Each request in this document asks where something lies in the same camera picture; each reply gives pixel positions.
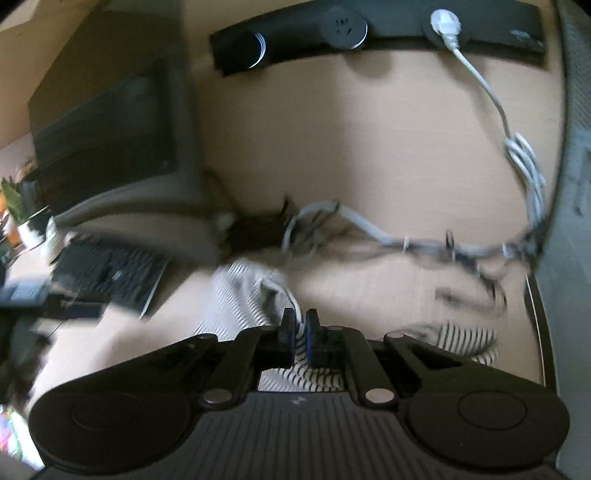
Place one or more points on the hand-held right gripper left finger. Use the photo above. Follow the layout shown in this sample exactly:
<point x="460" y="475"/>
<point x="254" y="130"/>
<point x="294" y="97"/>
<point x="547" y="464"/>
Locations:
<point x="289" y="333"/>

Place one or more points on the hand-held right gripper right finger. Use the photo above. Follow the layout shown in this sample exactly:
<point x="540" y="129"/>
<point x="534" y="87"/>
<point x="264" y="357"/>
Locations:
<point x="312" y="336"/>

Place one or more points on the striped grey white garment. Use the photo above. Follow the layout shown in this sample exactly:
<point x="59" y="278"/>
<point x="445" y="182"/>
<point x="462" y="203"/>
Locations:
<point x="249" y="295"/>

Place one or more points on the black keyboard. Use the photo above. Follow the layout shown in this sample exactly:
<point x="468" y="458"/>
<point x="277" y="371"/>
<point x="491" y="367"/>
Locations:
<point x="108" y="272"/>

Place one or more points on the potted green plant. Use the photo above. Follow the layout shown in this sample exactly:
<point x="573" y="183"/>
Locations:
<point x="21" y="203"/>

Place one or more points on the black computer monitor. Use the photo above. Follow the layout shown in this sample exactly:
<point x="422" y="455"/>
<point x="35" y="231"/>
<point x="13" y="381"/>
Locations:
<point x="124" y="134"/>

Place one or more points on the grey mesh partition panel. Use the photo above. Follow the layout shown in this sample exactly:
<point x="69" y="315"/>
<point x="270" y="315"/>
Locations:
<point x="570" y="230"/>

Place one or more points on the black desk socket strip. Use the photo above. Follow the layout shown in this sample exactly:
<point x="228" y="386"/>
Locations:
<point x="369" y="32"/>

